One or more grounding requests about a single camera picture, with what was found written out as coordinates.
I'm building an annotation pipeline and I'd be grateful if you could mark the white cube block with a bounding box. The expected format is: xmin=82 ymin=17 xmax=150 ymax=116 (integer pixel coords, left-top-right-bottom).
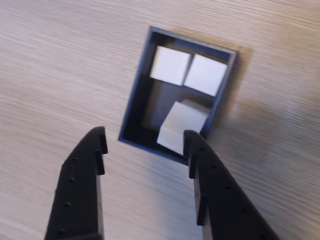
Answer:
xmin=156 ymin=98 xmax=211 ymax=156
xmin=149 ymin=45 xmax=193 ymax=86
xmin=183 ymin=53 xmax=229 ymax=97

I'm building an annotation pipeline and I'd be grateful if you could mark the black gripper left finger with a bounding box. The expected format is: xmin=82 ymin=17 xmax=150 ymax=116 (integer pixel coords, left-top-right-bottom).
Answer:
xmin=44 ymin=126 xmax=109 ymax=240

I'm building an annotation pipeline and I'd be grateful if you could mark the black open box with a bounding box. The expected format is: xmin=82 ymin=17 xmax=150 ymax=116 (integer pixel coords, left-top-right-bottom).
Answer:
xmin=117 ymin=25 xmax=240 ymax=166

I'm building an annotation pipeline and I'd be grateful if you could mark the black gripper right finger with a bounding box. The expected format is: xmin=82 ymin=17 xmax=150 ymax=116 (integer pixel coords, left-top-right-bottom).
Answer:
xmin=183 ymin=129 xmax=282 ymax=240

